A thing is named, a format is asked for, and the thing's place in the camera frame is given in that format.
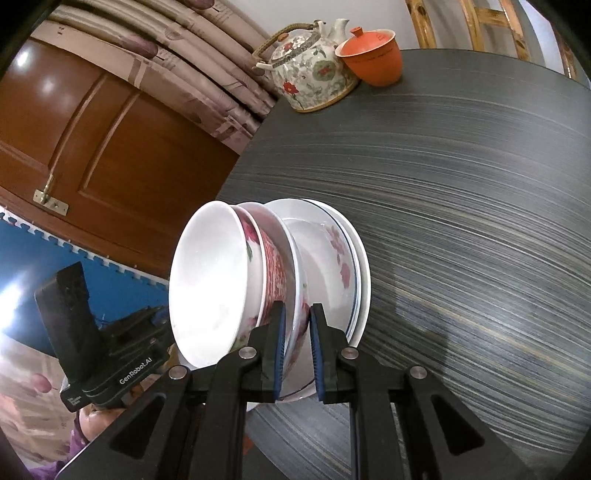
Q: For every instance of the large white floral plate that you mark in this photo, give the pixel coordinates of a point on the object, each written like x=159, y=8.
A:
x=366, y=286

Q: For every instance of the brass door latch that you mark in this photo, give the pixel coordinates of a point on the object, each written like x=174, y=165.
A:
x=50, y=196

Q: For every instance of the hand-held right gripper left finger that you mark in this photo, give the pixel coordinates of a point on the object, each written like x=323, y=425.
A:
x=277, y=350

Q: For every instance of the large white bowl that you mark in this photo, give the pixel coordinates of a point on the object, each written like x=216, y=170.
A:
x=298, y=337

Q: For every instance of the person's left hand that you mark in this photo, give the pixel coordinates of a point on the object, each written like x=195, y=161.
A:
x=97, y=417

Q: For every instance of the pink floral bowl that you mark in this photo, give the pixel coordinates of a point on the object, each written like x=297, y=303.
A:
x=207, y=286

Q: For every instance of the wooden chair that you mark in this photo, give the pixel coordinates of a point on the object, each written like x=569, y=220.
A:
x=466, y=27
x=569, y=55

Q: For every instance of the blue-rimmed pink floral plate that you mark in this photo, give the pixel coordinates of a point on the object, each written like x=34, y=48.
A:
x=323, y=258

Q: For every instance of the brown wooden door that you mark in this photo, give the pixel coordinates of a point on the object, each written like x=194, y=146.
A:
x=115, y=152

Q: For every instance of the floral blanket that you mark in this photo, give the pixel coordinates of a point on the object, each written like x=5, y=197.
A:
x=27, y=392

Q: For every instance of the floral ceramic teapot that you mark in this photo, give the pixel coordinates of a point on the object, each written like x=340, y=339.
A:
x=309, y=69

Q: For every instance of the orange lidded cup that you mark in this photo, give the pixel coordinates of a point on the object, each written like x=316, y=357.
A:
x=374, y=57

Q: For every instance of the beige patterned curtain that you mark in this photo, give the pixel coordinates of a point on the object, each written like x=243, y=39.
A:
x=184, y=64

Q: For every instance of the red patterned bowl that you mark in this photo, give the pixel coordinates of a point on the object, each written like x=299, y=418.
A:
x=274, y=272

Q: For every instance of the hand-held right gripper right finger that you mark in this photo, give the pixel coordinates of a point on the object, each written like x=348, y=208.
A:
x=318, y=350

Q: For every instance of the blue foam mat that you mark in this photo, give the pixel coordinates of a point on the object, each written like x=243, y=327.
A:
x=27, y=263

